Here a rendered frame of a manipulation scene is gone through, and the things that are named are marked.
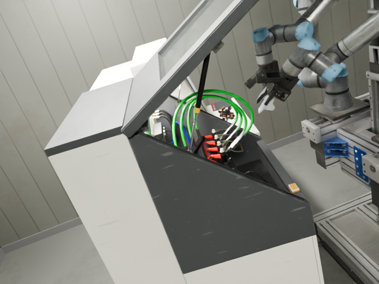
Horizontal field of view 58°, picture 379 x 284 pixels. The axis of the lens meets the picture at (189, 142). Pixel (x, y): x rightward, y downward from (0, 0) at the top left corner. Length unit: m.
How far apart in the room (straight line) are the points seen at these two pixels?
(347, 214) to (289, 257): 1.03
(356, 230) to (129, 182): 1.60
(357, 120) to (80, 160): 1.45
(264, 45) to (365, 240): 1.36
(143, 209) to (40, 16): 2.19
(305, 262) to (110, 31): 2.36
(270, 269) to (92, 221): 0.78
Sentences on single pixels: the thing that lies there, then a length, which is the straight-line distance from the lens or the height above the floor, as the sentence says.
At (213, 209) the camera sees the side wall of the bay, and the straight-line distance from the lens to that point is 1.36.
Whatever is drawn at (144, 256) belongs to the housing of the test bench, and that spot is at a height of 0.94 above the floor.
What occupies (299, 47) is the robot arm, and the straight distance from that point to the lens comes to 1.45.
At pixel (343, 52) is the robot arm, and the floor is 1.44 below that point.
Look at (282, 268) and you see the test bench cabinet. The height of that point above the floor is 0.66.
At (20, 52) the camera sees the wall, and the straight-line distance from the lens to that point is 3.23.
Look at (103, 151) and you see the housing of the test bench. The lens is 1.22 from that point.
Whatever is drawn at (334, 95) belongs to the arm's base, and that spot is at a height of 1.12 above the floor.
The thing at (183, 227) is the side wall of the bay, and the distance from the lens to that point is 1.39.
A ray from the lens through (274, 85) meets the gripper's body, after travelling 1.49.
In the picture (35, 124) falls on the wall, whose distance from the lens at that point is 3.35.
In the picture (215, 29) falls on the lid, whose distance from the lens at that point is 1.10.
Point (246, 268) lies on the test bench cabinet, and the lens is 1.58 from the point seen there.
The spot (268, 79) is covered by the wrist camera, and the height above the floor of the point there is 1.41.
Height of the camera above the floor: 1.87
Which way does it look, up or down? 24 degrees down
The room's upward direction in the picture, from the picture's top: 18 degrees counter-clockwise
